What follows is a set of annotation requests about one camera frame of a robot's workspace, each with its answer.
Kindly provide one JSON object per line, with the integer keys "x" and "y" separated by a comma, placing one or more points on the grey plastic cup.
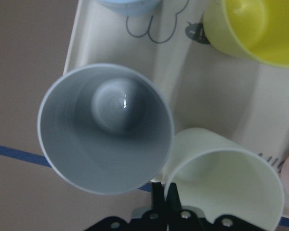
{"x": 105, "y": 129}

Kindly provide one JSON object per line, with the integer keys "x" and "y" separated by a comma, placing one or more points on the light blue cup tray end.
{"x": 130, "y": 7}

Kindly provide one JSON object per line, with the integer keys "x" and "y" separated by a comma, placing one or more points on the cream plastic tray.
{"x": 242, "y": 100}

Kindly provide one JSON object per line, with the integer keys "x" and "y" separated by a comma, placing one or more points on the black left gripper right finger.
{"x": 173, "y": 200}

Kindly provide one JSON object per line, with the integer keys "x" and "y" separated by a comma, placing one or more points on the yellow plastic cup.
{"x": 249, "y": 29}

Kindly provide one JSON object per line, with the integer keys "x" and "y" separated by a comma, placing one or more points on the pale green plastic cup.
{"x": 220, "y": 177}

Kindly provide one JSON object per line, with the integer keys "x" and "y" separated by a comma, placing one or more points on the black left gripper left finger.
{"x": 157, "y": 197}

